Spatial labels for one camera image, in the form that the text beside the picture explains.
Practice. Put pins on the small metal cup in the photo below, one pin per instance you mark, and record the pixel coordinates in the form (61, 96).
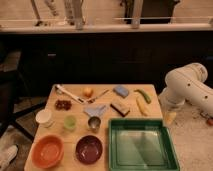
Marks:
(94, 123)

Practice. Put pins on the green plastic tray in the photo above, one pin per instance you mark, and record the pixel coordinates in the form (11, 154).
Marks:
(140, 145)

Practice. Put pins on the green plastic cup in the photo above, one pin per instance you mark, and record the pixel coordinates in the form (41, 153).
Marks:
(70, 123)

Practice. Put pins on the blue folded cloth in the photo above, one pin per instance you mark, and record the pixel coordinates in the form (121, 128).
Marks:
(95, 111)

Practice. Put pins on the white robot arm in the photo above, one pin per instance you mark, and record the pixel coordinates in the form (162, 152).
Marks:
(186, 83)

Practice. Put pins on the wooden handled utensil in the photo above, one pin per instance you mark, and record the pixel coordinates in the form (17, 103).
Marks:
(92, 100)

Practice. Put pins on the brown block sponge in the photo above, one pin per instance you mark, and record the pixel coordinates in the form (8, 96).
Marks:
(120, 108)

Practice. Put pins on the orange fruit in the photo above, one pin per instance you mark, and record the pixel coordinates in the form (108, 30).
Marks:
(88, 92)

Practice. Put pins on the blue sponge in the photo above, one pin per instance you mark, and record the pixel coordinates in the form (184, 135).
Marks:
(121, 90)

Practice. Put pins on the white shoe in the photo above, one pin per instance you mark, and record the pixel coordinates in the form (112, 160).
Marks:
(7, 156)

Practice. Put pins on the white cup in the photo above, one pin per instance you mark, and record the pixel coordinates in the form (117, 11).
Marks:
(44, 118)

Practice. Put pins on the orange bowl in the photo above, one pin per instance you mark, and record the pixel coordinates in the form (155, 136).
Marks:
(47, 152)

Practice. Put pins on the dark red grape bunch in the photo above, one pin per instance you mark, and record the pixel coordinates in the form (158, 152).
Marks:
(63, 105)

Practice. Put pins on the dark purple bowl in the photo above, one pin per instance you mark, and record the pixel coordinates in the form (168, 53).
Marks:
(89, 149)

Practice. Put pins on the white handled spatula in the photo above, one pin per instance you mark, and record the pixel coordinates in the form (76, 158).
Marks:
(74, 97)

